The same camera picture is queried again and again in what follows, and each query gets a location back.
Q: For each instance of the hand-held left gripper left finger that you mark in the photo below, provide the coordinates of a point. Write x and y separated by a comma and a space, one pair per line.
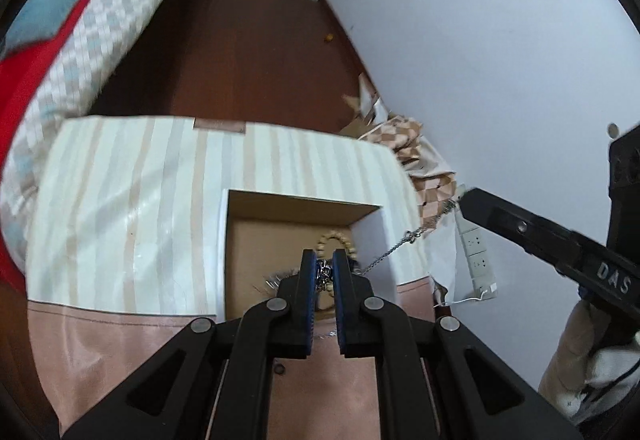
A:
308, 272

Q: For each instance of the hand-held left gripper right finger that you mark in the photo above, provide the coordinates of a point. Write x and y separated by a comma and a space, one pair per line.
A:
340, 272

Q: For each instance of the silver hair clip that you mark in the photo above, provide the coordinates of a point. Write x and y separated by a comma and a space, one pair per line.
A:
272, 281

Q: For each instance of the white power strip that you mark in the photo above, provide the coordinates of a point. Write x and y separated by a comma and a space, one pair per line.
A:
477, 252

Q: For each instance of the red blanket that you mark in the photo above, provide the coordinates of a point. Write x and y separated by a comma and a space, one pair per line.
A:
45, 50

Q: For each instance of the torn cardboard pieces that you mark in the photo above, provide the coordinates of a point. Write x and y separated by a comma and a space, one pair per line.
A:
367, 105

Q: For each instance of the striped fabric storage box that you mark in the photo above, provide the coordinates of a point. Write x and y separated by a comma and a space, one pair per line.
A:
130, 200

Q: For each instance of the person's right forearm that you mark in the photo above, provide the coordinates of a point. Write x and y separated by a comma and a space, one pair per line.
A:
585, 370

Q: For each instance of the bed with checkered quilt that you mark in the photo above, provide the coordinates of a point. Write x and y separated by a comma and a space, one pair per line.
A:
95, 55

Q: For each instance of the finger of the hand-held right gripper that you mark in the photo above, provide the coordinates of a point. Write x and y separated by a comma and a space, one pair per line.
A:
505, 220

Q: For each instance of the cardboard box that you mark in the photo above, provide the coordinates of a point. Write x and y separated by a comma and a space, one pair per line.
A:
280, 240

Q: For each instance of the round wall knob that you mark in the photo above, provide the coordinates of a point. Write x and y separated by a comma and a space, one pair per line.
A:
612, 129

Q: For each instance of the checkered paper bag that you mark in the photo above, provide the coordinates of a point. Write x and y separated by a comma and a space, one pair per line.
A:
430, 170

